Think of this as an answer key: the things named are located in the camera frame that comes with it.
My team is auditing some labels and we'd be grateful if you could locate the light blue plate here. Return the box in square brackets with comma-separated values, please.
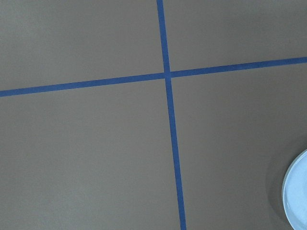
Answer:
[282, 150, 307, 230]

